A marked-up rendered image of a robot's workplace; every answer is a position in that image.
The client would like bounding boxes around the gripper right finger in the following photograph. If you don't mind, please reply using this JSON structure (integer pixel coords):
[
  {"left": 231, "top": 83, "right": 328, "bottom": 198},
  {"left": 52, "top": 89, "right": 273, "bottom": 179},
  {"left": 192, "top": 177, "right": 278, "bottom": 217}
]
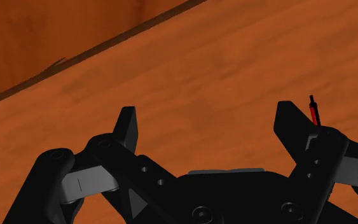
[{"left": 273, "top": 101, "right": 358, "bottom": 224}]

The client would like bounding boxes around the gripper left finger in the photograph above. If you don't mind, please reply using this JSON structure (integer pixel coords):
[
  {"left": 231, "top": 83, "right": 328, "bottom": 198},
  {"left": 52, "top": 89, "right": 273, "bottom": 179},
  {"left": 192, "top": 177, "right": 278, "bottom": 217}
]
[{"left": 2, "top": 106, "right": 179, "bottom": 224}]

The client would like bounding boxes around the red and black pen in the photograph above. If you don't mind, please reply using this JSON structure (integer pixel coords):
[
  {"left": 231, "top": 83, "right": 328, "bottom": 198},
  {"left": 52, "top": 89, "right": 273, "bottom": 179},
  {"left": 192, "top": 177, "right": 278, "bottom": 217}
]
[{"left": 309, "top": 94, "right": 321, "bottom": 127}]

